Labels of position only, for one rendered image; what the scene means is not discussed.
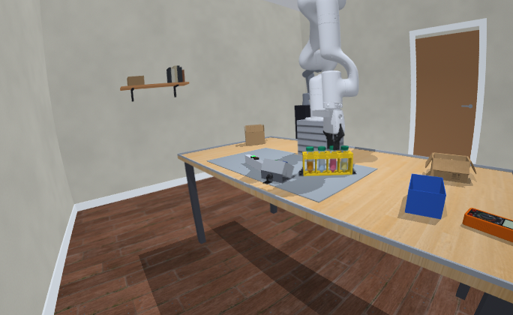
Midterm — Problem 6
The blue open-top box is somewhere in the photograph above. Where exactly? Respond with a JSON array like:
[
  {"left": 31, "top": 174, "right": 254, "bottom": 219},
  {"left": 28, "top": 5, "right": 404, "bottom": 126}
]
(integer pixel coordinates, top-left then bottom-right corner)
[{"left": 405, "top": 174, "right": 446, "bottom": 219}]

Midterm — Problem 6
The orange multimeter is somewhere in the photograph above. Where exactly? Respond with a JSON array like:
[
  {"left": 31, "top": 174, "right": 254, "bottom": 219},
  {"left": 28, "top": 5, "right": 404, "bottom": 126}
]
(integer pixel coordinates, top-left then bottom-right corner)
[{"left": 463, "top": 208, "right": 513, "bottom": 242}]

